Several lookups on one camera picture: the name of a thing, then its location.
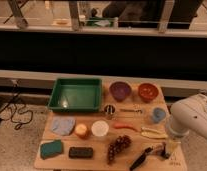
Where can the bunch of dark grapes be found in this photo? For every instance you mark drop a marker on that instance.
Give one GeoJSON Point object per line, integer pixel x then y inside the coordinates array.
{"type": "Point", "coordinates": [117, 146]}

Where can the wooden table board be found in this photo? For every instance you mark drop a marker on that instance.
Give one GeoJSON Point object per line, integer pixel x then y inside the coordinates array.
{"type": "Point", "coordinates": [100, 144]}

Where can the purple bowl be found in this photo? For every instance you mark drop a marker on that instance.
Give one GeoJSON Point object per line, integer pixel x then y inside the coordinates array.
{"type": "Point", "coordinates": [120, 90]}

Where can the small metal cup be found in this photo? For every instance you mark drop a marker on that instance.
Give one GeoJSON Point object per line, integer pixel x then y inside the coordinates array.
{"type": "Point", "coordinates": [109, 111]}

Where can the white paper cup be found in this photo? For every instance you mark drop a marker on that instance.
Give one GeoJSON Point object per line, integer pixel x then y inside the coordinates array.
{"type": "Point", "coordinates": [100, 128]}

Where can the black handled brush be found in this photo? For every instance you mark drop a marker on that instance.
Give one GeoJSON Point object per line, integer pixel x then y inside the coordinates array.
{"type": "Point", "coordinates": [158, 150]}

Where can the yellow banana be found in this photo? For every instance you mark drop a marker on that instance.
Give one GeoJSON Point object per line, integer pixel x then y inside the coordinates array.
{"type": "Point", "coordinates": [152, 134]}

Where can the black sponge block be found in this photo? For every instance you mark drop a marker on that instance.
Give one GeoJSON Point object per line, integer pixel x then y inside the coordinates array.
{"type": "Point", "coordinates": [80, 152]}

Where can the green plastic tray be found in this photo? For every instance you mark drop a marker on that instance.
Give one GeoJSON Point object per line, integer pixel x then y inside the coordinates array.
{"type": "Point", "coordinates": [76, 95]}

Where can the light blue cloth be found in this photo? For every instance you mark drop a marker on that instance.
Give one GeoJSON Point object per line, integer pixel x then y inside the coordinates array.
{"type": "Point", "coordinates": [62, 125]}

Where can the blue plastic cup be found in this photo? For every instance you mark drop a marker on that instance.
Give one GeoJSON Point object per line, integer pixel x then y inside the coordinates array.
{"type": "Point", "coordinates": [158, 115]}

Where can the metal spoon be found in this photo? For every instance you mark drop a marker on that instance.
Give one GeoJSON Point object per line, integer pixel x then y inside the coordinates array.
{"type": "Point", "coordinates": [140, 111]}

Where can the orange apple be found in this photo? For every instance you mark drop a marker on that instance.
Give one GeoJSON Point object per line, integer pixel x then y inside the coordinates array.
{"type": "Point", "coordinates": [81, 130]}

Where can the teal sponge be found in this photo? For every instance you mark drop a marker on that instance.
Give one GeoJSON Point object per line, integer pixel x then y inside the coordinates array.
{"type": "Point", "coordinates": [51, 149]}

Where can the red bowl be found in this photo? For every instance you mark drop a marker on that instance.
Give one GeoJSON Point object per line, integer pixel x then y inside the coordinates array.
{"type": "Point", "coordinates": [147, 92]}

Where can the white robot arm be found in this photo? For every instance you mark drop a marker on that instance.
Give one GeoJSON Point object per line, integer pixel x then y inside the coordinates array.
{"type": "Point", "coordinates": [188, 114]}

